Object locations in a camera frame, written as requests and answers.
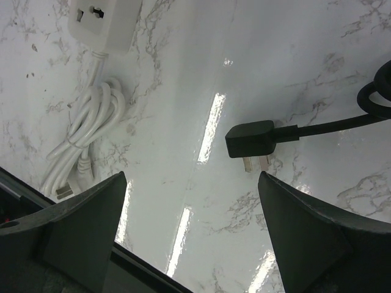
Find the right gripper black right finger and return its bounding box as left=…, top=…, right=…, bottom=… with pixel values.
left=258, top=172, right=390, bottom=292

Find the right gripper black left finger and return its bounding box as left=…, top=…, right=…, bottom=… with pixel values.
left=1, top=172, right=127, bottom=292

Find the white power strip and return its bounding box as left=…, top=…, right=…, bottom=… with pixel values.
left=68, top=0, right=142, bottom=54

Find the white coiled strip cable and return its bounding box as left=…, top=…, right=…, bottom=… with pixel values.
left=40, top=51, right=126, bottom=202

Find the black plug with cable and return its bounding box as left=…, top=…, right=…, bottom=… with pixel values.
left=225, top=62, right=390, bottom=158

